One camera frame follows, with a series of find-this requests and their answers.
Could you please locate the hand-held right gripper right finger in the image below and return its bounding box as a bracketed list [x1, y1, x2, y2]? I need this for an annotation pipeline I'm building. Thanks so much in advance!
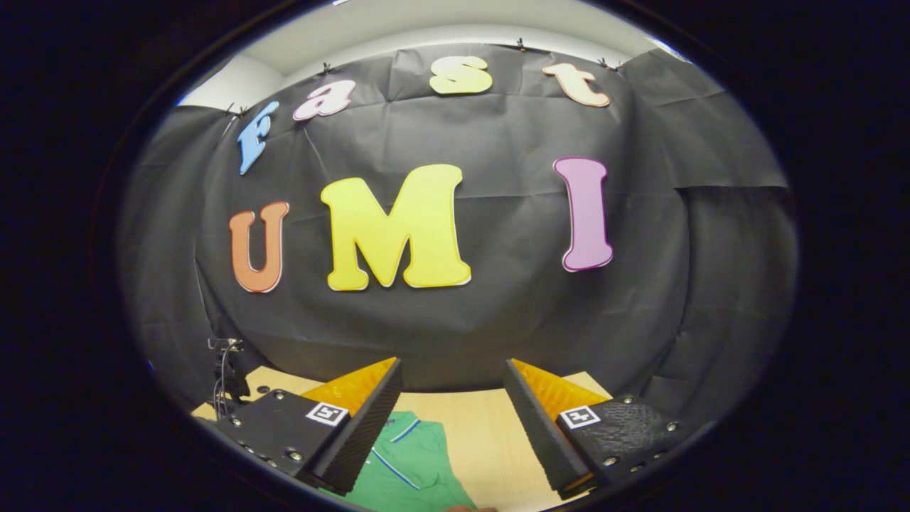
[503, 358, 689, 500]

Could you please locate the black backdrop cloth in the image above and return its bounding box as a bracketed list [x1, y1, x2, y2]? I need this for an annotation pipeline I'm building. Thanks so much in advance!
[117, 43, 798, 434]

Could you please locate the green T-shirt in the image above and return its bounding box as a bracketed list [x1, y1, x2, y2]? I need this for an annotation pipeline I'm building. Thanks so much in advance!
[320, 411, 478, 512]

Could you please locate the row of black cloth clips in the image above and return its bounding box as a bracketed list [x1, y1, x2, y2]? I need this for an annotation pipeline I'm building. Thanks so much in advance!
[222, 39, 625, 118]

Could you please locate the black camera cable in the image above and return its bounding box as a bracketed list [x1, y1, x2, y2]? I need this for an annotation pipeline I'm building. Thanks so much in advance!
[215, 347, 232, 419]

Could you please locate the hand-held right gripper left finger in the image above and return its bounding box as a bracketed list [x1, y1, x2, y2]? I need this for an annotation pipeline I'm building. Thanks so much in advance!
[212, 357, 405, 497]

